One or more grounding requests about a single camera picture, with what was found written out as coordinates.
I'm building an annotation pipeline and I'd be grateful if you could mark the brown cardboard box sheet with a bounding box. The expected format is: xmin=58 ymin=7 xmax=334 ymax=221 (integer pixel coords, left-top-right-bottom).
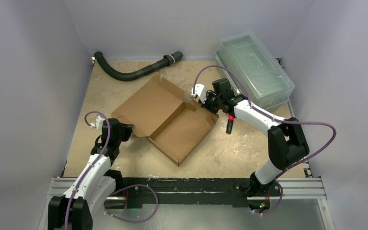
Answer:
xmin=111 ymin=74 xmax=219 ymax=166

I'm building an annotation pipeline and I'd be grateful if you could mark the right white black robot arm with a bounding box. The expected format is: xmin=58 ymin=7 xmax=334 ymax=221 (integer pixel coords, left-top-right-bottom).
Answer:
xmin=191 ymin=79 xmax=310 ymax=196

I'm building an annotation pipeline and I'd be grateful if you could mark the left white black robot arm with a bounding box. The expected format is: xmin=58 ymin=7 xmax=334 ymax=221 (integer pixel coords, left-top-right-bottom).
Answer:
xmin=47 ymin=115 xmax=134 ymax=230

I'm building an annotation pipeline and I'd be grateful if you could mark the black red marker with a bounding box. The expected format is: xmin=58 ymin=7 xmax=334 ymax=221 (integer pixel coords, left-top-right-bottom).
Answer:
xmin=226 ymin=115 xmax=234 ymax=134

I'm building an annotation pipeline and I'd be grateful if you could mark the clear plastic storage bin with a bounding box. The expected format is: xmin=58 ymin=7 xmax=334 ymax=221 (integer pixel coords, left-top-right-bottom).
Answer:
xmin=216 ymin=33 xmax=295 ymax=110

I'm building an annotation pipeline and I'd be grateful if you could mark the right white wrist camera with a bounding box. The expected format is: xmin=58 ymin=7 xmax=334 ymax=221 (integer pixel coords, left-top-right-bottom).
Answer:
xmin=191 ymin=84 xmax=207 ymax=103

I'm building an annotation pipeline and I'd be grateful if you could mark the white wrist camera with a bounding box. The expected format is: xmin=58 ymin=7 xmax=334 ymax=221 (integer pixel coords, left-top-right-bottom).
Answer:
xmin=191 ymin=84 xmax=207 ymax=103
xmin=89 ymin=114 xmax=105 ymax=130

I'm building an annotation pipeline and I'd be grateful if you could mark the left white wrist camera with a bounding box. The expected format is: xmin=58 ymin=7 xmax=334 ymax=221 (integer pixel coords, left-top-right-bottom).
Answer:
xmin=89 ymin=114 xmax=105 ymax=130

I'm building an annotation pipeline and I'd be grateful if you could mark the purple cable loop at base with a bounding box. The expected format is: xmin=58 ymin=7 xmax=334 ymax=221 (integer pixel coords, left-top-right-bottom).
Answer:
xmin=103 ymin=183 xmax=159 ymax=223

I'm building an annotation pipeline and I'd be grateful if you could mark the black corrugated hose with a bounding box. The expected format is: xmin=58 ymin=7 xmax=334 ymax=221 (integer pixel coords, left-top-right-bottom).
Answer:
xmin=93 ymin=51 xmax=184 ymax=82

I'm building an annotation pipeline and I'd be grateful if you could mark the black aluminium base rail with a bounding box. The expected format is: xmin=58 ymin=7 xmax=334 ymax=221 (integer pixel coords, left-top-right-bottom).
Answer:
xmin=46 ymin=177 xmax=327 ymax=210

